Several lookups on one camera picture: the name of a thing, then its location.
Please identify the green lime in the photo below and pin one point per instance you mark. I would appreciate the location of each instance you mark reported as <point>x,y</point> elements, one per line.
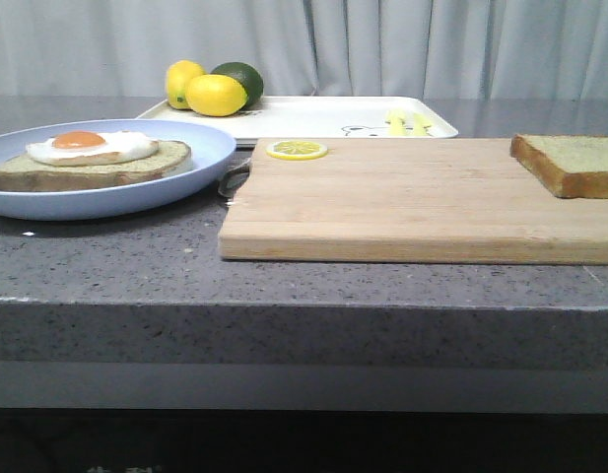
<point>247,76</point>

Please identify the blue round plate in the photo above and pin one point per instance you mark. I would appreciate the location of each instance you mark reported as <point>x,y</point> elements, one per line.
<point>210,152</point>

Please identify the white bear tray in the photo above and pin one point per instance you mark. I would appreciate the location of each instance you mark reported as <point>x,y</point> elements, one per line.
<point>307,117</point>

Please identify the yellow plastic knife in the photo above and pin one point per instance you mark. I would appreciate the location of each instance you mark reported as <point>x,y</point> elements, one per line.
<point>421,125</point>

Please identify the wooden cutting board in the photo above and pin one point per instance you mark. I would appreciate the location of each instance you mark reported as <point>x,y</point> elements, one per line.
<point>409,200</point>

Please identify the yellow plastic fork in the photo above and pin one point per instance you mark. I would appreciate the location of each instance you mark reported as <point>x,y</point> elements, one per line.
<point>396,121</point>

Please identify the bread slice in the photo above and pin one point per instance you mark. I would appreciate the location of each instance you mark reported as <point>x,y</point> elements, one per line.
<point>569,166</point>
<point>22,173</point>

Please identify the yellow lemon front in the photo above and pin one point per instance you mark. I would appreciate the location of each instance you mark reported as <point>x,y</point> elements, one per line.
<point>215,95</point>

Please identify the yellow lemon back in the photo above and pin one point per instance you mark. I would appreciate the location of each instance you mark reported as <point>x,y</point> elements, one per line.
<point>178,75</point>

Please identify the metal cutting board handle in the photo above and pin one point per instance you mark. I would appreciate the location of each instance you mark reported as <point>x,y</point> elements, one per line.
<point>233,179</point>

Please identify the fried egg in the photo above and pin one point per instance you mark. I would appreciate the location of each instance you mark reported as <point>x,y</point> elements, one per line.
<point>87,148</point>

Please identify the grey curtain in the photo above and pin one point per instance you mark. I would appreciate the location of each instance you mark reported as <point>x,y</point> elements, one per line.
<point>422,49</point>

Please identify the yellow lemon slice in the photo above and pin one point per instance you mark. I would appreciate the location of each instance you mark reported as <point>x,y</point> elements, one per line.
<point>296,150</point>

